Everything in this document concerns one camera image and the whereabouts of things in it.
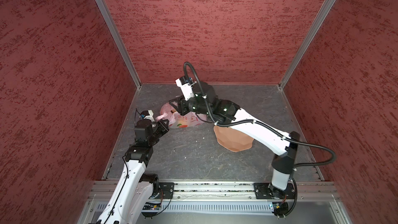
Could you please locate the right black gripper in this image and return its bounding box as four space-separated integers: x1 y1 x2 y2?
172 91 216 114

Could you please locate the pink plastic bag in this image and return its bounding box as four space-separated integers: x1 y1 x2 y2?
155 103 207 129

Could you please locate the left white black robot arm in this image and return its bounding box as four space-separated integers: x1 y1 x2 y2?
97 119 169 224

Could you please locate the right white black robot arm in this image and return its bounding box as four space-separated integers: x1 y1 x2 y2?
170 77 297 194

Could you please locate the left small circuit board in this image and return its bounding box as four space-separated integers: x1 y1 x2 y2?
143 202 162 212

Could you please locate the small circuit board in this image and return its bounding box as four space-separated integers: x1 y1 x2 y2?
272 202 289 218
143 202 162 212

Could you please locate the right small circuit board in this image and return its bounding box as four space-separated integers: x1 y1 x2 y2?
272 202 289 218

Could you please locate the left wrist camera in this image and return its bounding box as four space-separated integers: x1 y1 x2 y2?
140 110 154 122

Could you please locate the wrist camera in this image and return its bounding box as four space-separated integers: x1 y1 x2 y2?
175 76 195 101
140 110 154 122

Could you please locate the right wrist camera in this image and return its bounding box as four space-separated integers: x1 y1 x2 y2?
175 76 195 101

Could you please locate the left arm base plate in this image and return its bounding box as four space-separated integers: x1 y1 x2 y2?
155 182 175 200

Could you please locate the aluminium front rail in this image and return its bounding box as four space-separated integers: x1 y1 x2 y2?
88 180 341 202

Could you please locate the white slotted cable duct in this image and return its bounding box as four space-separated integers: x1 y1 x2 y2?
142 201 274 215

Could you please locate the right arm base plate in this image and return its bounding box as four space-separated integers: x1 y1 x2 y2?
253 183 296 200

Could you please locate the right aluminium corner post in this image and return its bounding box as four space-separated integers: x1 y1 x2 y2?
278 0 336 91

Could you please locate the aluminium corner post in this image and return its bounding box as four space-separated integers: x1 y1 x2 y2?
278 0 336 91
95 0 142 90

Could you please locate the left aluminium corner post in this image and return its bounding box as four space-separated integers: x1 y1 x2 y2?
95 0 142 90

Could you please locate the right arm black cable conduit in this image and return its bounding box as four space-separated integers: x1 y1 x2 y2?
182 62 337 168

